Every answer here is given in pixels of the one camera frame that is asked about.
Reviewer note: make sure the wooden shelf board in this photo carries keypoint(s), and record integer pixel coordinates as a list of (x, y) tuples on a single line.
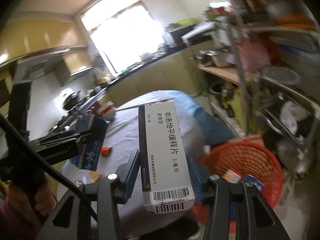
[(222, 73)]

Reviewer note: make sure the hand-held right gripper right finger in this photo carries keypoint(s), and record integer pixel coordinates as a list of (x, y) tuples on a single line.
[(193, 176)]

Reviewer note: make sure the large stainless steel pot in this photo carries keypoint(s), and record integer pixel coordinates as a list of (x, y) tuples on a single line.
[(220, 58)]

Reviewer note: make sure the microwave oven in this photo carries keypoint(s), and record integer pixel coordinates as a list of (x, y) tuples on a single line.
[(177, 35)]

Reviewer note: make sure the black wok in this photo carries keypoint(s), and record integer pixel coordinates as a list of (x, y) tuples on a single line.
[(71, 102)]

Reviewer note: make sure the small stainless steel pot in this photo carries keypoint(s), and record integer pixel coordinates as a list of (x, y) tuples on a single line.
[(205, 56)]

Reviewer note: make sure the grey tablecloth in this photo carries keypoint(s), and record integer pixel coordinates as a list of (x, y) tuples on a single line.
[(120, 132)]

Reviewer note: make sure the blue tablecloth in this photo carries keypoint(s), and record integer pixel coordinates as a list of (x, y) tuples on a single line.
[(212, 125)]

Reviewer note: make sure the clear plastic container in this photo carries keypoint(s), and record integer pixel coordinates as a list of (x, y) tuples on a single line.
[(281, 76)]

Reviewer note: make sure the red-banded white bowl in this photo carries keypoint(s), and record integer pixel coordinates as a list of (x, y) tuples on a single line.
[(110, 114)]

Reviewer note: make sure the white medicine box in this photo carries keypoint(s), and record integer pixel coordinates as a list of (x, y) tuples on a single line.
[(165, 142)]

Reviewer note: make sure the green basin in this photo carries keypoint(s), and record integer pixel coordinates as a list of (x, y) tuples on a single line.
[(187, 22)]

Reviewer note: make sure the person's left hand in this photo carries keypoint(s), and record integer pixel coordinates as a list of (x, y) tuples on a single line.
[(25, 201)]

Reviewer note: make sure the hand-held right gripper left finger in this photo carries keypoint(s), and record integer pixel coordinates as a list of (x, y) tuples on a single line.
[(131, 175)]

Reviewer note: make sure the range hood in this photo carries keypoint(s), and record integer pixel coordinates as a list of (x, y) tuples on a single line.
[(37, 66)]

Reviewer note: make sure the yellow upper cabinets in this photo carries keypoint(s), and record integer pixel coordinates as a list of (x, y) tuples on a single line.
[(45, 37)]

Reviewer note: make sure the window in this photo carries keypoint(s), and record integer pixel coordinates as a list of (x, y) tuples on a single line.
[(120, 27)]

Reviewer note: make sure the steel tray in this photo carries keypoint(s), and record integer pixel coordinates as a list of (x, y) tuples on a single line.
[(275, 127)]

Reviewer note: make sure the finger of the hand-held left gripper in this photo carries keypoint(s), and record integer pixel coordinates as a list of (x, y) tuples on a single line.
[(55, 137), (62, 152)]

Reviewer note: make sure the orange and white box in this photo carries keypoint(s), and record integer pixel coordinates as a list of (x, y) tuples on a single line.
[(232, 176)]

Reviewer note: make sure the orange plastic basket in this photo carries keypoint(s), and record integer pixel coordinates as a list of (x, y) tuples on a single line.
[(262, 160)]

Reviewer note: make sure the long wooden stick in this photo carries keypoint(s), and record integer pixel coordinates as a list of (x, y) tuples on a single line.
[(127, 108)]

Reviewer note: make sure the gas stove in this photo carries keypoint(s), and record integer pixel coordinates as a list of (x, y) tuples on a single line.
[(72, 120)]

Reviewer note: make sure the small orange wrapper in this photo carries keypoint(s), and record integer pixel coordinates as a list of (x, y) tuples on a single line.
[(106, 151)]

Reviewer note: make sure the pink plastic bag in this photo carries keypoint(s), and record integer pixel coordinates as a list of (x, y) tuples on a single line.
[(255, 50)]

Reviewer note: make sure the cooking oil jug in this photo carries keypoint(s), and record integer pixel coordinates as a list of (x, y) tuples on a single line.
[(227, 96)]

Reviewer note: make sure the metal storage rack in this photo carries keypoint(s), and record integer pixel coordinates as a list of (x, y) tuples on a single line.
[(240, 80)]

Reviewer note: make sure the person's left forearm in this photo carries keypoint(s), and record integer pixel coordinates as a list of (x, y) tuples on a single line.
[(7, 222)]

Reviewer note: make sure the yellow fruit peel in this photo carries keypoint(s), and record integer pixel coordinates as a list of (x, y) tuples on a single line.
[(95, 176)]

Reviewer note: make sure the white plastic bag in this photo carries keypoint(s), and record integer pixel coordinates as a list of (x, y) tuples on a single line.
[(292, 115)]

